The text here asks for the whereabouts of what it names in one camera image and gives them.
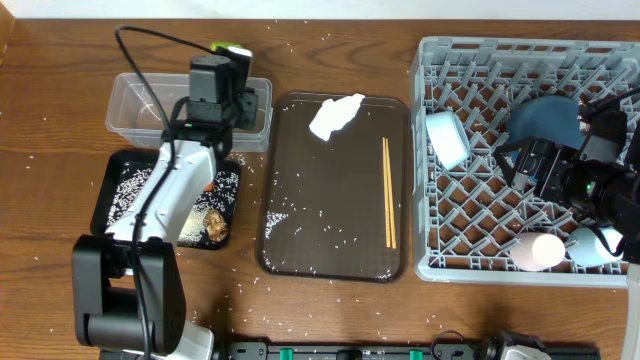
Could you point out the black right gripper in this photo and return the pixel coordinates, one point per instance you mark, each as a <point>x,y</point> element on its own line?
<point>530,163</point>

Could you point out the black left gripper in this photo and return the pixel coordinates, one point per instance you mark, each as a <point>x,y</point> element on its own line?
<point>248,110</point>

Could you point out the large dark blue bowl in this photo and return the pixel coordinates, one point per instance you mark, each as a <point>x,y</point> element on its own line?
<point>554,118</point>

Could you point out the white tissue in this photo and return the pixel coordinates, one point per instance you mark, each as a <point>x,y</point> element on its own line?
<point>333,115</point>

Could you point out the pink plastic cup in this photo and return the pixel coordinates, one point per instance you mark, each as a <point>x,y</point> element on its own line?
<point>537,251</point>

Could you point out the light blue rice bowl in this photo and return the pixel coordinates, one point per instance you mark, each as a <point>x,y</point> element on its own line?
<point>448,138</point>

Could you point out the small light blue cup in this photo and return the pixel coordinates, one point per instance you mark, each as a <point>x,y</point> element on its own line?
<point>586,249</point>

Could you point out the brown food scrap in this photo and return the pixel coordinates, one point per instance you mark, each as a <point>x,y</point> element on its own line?
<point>215,226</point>

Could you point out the wooden chopstick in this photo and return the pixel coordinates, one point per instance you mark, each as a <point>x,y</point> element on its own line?
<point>390,198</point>
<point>385,187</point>

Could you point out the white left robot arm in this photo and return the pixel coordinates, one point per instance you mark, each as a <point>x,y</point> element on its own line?
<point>127,291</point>

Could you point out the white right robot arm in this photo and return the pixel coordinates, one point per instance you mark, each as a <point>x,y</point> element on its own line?
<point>601,179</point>

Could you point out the grey dishwasher rack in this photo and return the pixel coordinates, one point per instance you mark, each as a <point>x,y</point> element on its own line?
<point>466,220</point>

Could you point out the clear plastic bin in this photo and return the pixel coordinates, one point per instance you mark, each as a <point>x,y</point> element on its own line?
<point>132,114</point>

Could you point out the dark brown serving tray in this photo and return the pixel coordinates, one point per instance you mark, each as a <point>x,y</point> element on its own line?
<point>322,211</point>

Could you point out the black rectangular tray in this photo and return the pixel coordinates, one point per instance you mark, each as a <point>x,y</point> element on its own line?
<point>113,171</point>

